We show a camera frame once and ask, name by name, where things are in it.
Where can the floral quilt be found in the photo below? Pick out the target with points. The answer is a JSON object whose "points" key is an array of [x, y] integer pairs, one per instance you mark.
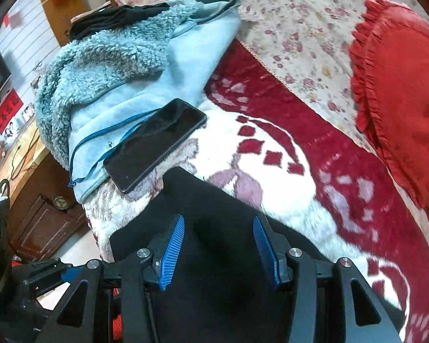
{"points": [[300, 25]]}

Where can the red heart-shaped frilled pillow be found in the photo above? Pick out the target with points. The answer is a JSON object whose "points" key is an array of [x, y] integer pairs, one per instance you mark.
{"points": [[404, 96]]}

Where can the red and white plush blanket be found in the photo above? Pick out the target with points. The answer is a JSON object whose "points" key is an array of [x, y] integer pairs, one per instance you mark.
{"points": [[289, 171]]}

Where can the wooden door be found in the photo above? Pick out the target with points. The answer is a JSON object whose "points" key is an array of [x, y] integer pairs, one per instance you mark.
{"points": [[57, 14]]}

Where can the dark wooden cabinet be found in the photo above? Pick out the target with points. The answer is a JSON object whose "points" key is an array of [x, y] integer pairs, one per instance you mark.
{"points": [[43, 228]]}

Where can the red wall poster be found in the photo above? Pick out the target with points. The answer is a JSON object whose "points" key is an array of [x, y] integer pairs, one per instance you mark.
{"points": [[5, 109]]}

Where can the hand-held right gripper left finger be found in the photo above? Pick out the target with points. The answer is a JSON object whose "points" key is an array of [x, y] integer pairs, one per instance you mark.
{"points": [[171, 253]]}

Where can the black cloth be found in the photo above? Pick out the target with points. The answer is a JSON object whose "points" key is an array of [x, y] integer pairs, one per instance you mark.
{"points": [[110, 19]]}

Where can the black smartphone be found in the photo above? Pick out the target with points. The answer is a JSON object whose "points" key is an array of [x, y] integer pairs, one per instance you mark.
{"points": [[153, 143]]}

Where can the light blue fleece jacket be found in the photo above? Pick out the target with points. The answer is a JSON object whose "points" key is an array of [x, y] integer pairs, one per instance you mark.
{"points": [[186, 71]]}

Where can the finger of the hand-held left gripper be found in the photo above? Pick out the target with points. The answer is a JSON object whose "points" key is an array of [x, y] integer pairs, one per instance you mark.
{"points": [[43, 275]]}

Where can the black pants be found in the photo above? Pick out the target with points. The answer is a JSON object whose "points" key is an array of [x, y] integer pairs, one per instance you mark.
{"points": [[218, 257]]}

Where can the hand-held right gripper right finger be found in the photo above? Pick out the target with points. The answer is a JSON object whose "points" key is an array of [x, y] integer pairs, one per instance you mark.
{"points": [[266, 253]]}

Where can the yellow wooden desk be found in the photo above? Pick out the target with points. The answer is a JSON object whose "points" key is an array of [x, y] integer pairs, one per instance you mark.
{"points": [[25, 153]]}

